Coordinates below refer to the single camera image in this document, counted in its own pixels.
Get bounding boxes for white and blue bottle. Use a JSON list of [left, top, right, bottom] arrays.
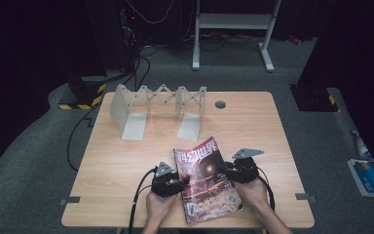
[[351, 130, 374, 160]]

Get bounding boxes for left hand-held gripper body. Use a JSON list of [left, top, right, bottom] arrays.
[[150, 161, 180, 198]]

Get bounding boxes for white metal stand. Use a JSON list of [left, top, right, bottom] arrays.
[[192, 0, 282, 73]]

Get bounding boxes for red science fiction magazine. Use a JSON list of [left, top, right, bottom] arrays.
[[172, 136, 243, 225]]

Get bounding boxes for grey tape strip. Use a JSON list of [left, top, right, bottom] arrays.
[[294, 192, 318, 204], [59, 196, 82, 207]]

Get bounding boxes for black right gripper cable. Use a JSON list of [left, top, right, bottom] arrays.
[[255, 167, 277, 213]]

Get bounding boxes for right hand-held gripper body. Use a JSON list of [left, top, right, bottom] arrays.
[[229, 148, 265, 185]]

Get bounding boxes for black floor cable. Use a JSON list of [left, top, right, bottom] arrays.
[[65, 102, 101, 173]]

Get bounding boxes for black base with yellow stripes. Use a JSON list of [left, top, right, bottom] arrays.
[[57, 75, 107, 111], [289, 84, 341, 113]]

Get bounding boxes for person's right hand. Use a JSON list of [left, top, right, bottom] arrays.
[[233, 176, 271, 214]]

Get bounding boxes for small red object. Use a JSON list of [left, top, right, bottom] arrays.
[[287, 34, 303, 46]]

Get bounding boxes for white hanging cable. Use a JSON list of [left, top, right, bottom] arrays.
[[126, 0, 175, 25]]

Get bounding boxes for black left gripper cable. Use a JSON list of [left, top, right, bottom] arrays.
[[128, 167, 159, 234]]

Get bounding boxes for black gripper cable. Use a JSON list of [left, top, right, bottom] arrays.
[[255, 167, 277, 213], [128, 167, 159, 234]]

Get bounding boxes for white expandable bookend rack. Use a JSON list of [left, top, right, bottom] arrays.
[[109, 83, 207, 142]]

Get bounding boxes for blue white package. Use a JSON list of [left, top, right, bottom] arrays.
[[347, 158, 374, 199]]

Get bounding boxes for person's left hand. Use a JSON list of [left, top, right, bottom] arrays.
[[145, 189, 180, 223]]

